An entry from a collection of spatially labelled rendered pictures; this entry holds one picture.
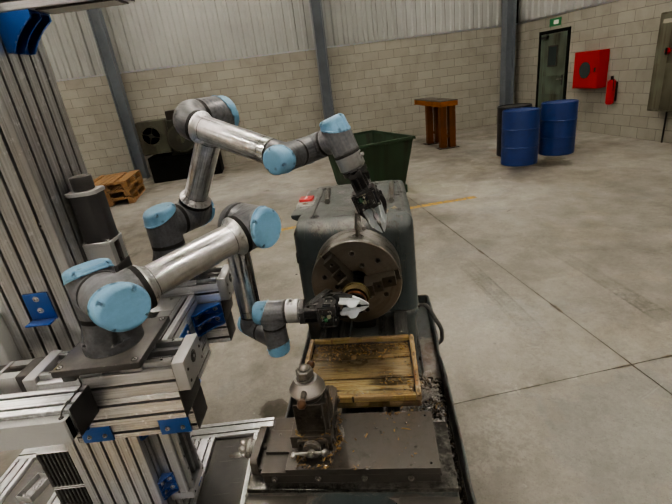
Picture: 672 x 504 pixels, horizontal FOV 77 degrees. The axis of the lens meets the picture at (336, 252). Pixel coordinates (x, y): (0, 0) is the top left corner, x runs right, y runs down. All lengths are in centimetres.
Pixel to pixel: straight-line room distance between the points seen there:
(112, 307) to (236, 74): 1049
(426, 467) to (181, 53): 1108
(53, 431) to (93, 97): 1099
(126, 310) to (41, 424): 37
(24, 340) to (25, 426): 37
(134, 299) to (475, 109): 1206
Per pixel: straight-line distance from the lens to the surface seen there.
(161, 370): 123
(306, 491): 107
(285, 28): 1151
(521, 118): 769
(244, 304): 144
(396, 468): 101
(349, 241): 141
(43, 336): 157
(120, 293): 105
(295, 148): 116
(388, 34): 1193
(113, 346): 124
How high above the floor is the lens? 174
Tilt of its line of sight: 22 degrees down
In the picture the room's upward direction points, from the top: 7 degrees counter-clockwise
